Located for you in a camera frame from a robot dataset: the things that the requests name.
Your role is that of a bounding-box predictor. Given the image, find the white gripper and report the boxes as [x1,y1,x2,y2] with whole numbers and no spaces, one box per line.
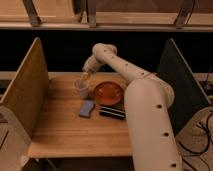
[80,55,102,85]

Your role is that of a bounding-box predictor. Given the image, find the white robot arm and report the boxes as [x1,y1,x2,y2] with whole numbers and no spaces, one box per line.
[83,43,183,171]

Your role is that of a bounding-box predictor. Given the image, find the red round bowl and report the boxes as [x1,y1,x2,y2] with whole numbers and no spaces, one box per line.
[93,81,124,106]

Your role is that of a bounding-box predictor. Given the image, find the blue sponge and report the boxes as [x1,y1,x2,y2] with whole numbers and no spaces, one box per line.
[79,100,95,118]

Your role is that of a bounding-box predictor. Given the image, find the black rectangular case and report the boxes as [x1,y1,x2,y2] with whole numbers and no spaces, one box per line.
[99,106,126,120]

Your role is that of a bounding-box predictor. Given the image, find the left wooden side panel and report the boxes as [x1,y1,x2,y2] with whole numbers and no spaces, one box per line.
[0,38,49,142]

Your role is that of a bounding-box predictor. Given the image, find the right dark side panel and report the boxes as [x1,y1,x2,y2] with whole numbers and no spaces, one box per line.
[157,38,210,136]

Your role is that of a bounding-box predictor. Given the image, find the wooden shelf frame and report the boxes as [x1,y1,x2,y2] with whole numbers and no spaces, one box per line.
[0,0,213,32]

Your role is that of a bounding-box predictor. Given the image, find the black floor cables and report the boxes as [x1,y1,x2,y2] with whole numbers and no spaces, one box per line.
[178,111,213,171]

